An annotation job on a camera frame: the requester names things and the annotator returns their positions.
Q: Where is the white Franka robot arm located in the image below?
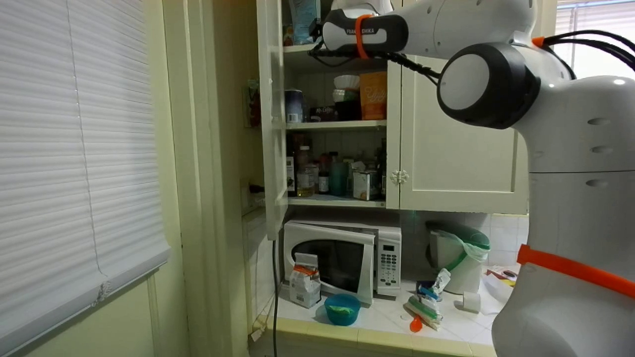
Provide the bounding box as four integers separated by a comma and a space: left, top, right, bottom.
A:
322, 0, 635, 357

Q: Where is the orange box on shelf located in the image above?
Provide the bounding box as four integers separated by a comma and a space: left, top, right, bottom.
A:
359, 71, 387, 119

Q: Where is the blue package top shelf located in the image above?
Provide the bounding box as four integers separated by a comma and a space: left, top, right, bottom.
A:
288, 0, 322, 44

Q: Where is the metal tin can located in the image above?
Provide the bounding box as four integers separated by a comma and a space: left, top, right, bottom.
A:
353, 170, 375, 200

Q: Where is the dark spice jar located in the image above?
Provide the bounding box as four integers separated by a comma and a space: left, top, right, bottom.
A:
286, 89, 304, 123

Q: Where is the white lidded jar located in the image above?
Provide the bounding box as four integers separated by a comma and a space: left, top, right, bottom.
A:
333, 75, 361, 121

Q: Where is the white microwave oven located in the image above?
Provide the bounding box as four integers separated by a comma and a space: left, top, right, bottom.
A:
282, 220, 403, 305

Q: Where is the white orange carton box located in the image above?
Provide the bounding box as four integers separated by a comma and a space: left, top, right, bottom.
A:
290, 252, 322, 307

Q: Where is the closed cream cabinet door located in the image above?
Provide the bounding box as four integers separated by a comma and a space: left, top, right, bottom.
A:
385, 61, 528, 214

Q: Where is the blue plastic bowl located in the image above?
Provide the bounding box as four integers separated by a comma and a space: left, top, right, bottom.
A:
324, 295, 361, 325

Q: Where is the white bin green liner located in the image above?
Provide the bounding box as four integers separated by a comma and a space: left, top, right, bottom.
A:
429, 222, 490, 295

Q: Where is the open cream cabinet door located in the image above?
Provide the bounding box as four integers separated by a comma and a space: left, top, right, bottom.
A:
256, 0, 288, 240

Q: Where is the small white cup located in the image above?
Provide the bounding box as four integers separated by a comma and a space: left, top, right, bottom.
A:
454, 291, 480, 313

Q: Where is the yellow packet on counter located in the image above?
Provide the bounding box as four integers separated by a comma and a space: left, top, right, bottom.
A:
486, 268, 518, 288

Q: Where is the white window blind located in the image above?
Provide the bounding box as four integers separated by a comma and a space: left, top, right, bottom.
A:
0, 0, 169, 357

